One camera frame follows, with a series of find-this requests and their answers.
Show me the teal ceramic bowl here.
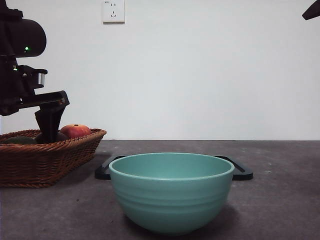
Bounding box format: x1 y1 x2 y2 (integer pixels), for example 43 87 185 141
108 152 235 237

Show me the dark red plum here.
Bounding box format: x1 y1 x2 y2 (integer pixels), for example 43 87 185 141
34 131 69 145

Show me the dark teal rectangular tray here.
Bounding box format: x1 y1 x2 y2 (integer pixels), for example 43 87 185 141
94 155 254 181

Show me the white wall power outlet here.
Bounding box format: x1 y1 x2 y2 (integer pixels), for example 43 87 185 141
102 0 126 25

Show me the red yellow apple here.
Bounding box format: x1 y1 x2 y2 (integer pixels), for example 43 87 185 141
59 123 92 139

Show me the brown wicker basket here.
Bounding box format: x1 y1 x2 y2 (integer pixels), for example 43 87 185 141
0 128 108 188

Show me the green avocado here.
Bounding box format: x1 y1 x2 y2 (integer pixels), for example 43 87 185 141
1 136 39 145

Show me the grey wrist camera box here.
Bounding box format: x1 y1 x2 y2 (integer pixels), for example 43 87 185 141
23 67 48 89

